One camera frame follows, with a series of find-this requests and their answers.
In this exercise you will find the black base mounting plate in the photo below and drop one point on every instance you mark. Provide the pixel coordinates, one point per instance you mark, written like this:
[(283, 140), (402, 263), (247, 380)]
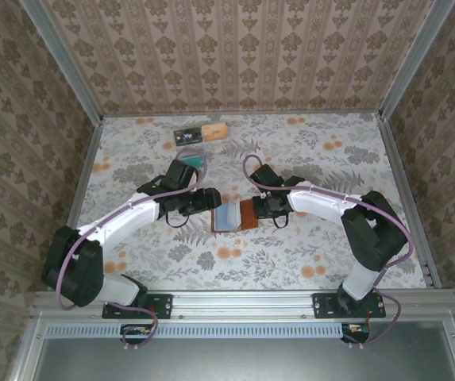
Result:
[(163, 305), (324, 305)]

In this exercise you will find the teal card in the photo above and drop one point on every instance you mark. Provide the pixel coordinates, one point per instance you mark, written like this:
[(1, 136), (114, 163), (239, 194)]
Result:
[(193, 160)]

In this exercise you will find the grey metal panel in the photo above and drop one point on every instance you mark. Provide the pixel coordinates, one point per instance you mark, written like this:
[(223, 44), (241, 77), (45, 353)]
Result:
[(251, 361)]

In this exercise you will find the black controller board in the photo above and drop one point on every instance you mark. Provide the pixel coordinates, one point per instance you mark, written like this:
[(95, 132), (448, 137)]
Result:
[(136, 335), (354, 335)]

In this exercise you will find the black VIP card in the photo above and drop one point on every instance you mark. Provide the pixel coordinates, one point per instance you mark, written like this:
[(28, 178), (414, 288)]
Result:
[(187, 136)]

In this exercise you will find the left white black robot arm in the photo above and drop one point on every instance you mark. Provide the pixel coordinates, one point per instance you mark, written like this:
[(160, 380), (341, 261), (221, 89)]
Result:
[(132, 216)]

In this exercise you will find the long aluminium mounting rail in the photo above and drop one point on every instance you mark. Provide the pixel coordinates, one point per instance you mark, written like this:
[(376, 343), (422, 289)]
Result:
[(243, 303)]

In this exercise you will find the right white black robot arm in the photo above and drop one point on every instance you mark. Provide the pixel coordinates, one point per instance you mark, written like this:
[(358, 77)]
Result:
[(318, 204)]

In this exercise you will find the brown leather card holder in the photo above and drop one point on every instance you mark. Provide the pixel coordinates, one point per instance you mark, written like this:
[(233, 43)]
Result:
[(247, 220)]

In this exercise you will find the aluminium frame post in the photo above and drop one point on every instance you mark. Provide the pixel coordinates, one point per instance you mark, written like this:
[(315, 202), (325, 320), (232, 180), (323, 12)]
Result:
[(415, 59), (66, 63)]

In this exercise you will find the aluminium side rail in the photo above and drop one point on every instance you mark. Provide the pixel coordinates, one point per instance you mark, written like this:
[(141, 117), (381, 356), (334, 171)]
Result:
[(397, 158), (90, 151)]

